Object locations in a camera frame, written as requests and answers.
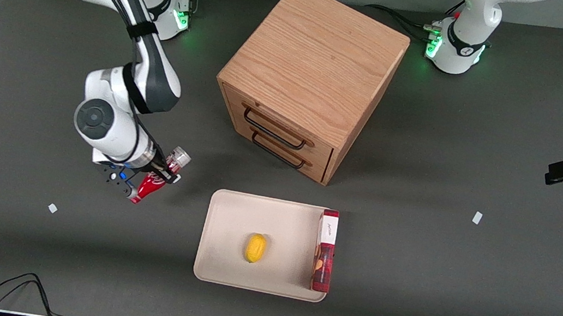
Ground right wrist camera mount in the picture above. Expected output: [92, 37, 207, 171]
[87, 151, 144, 203]

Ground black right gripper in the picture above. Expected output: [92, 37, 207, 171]
[139, 155, 184, 186]

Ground red coke bottle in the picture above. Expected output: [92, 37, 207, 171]
[127, 141, 193, 211]

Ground red cookie box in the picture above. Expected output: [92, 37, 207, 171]
[309, 208, 340, 293]

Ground black left arm base cables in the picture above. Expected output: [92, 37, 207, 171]
[360, 0, 467, 49]

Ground yellow lemon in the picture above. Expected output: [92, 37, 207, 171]
[243, 232, 269, 265]

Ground black metal drawer handle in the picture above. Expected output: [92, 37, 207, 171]
[247, 130, 310, 171]
[239, 106, 312, 152]

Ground wooden drawer cabinet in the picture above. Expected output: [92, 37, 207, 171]
[204, 0, 416, 195]

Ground wooden drawer front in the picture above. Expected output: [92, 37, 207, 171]
[227, 117, 336, 185]
[216, 86, 342, 169]

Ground beige plastic tray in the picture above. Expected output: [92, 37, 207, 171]
[191, 187, 342, 304]

